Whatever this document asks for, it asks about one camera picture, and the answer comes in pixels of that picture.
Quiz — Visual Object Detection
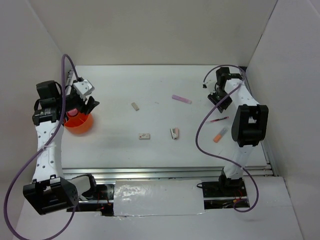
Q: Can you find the aluminium front rail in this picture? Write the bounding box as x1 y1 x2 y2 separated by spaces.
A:
62 166 273 181

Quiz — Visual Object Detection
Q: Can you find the aluminium right rail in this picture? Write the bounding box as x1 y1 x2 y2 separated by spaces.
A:
238 66 280 177

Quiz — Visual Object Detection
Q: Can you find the beige eraser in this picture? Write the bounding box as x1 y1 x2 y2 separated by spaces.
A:
131 102 140 111

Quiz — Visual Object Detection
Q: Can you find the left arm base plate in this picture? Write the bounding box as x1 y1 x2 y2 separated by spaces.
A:
75 184 115 217

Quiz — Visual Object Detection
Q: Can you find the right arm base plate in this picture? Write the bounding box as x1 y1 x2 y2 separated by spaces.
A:
196 181 250 210

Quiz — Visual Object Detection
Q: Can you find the red pen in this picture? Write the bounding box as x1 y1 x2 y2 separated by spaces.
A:
208 116 229 123

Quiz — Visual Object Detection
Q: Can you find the staples box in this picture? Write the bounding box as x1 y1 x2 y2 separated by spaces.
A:
138 133 151 140

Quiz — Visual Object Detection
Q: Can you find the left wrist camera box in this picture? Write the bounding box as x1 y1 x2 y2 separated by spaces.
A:
72 79 95 101

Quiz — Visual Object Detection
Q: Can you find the pink mini stapler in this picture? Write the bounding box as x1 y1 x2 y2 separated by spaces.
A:
170 127 179 140

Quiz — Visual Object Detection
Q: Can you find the white cover sheet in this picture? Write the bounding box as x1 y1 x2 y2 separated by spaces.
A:
113 179 205 217

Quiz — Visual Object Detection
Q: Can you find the orange round pen holder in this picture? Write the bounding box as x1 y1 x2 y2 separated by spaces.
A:
64 112 94 135

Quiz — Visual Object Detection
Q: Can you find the aluminium rail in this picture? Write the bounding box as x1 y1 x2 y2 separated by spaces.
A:
62 166 273 181
238 66 280 177

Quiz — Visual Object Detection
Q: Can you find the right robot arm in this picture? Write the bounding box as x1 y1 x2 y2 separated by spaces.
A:
202 64 269 196

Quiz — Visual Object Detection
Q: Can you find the lilac highlighter marker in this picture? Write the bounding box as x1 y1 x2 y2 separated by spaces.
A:
171 94 192 104

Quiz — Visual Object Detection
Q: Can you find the orange highlighter marker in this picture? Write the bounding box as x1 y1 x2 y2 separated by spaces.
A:
213 127 228 143

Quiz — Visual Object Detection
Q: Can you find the pink round container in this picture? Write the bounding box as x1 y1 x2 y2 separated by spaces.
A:
67 108 78 118

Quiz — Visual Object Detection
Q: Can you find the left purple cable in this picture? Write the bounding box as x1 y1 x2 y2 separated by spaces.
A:
4 53 82 240

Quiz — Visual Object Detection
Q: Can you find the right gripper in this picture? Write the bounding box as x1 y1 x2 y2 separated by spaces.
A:
207 88 233 113

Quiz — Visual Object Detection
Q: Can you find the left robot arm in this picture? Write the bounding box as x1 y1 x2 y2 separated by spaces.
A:
23 77 99 215

